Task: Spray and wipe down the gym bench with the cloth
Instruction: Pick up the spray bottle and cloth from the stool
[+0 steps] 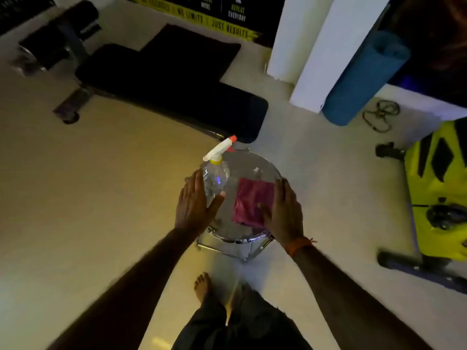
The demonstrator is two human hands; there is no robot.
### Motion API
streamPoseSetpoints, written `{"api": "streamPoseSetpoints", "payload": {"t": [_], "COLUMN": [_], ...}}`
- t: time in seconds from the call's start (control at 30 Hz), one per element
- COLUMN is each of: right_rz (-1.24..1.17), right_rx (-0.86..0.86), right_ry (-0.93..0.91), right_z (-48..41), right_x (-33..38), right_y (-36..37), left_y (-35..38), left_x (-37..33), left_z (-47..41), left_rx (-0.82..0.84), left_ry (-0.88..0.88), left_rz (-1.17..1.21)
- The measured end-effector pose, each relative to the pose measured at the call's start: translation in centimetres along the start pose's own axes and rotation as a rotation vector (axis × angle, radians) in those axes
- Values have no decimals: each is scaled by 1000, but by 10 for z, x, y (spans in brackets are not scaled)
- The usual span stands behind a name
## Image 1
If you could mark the person's left hand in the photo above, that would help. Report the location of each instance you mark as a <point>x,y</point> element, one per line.
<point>191,211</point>

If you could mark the person's right hand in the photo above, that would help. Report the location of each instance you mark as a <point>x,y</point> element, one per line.
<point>286,215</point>

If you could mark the pink cleaning cloth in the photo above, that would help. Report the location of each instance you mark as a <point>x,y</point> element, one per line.
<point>251,200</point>

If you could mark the clear spray bottle white nozzle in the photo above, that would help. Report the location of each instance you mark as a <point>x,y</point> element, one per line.
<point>216,174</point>

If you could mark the black padded gym bench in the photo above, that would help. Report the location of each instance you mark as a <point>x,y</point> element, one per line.
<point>175,94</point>

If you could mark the person's right forearm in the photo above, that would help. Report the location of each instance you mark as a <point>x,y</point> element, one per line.
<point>346,302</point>

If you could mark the person's left forearm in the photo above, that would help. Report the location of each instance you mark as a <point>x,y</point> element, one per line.
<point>138,287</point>

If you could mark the person's left foot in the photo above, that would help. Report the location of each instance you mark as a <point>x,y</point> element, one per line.
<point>201,287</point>

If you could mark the person's dark trousers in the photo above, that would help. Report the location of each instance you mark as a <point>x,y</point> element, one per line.
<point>255,324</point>

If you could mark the orange thread wristband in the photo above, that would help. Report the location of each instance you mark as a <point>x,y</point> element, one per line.
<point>297,246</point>

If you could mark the round metal stool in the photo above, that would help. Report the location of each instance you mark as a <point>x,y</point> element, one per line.
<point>248,165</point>

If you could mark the yellow exercise bike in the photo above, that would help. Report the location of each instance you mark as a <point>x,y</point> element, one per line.
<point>434,185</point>

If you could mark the blue rolled yoga mat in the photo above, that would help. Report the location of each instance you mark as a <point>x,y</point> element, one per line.
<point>365,80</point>

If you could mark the black floor mat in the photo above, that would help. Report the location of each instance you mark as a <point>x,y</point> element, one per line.
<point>189,50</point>

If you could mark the white wall panel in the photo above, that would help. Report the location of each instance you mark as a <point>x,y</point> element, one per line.
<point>295,36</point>
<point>335,50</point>

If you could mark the black yellow striped wall banner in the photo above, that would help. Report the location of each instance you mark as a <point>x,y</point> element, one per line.
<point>219,14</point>

